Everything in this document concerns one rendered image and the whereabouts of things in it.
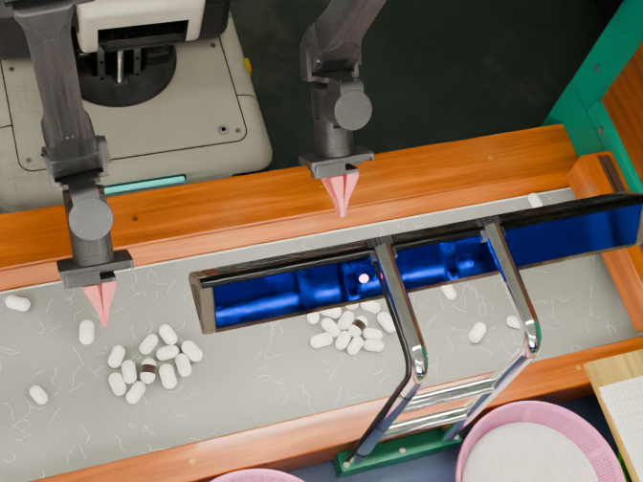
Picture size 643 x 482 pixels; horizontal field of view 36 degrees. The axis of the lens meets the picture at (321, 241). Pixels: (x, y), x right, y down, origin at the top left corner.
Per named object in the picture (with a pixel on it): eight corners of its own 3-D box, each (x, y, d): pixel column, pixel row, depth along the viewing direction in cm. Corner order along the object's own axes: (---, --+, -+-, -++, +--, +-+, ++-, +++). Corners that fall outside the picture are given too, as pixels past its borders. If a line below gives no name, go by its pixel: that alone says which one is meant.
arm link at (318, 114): (340, 75, 152) (304, 79, 150) (356, 79, 145) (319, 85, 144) (343, 119, 154) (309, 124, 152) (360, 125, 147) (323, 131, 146)
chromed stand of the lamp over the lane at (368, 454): (303, 364, 160) (361, 236, 121) (417, 339, 166) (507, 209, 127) (337, 478, 152) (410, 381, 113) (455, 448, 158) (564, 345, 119)
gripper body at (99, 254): (135, 272, 139) (127, 221, 137) (61, 285, 136) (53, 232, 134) (128, 260, 145) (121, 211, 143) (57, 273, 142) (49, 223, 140)
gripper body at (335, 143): (375, 164, 151) (371, 116, 148) (312, 175, 148) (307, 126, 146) (360, 156, 157) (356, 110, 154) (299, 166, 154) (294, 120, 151)
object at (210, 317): (187, 278, 123) (189, 252, 117) (617, 197, 141) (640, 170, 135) (201, 337, 120) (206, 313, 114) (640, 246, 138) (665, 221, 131)
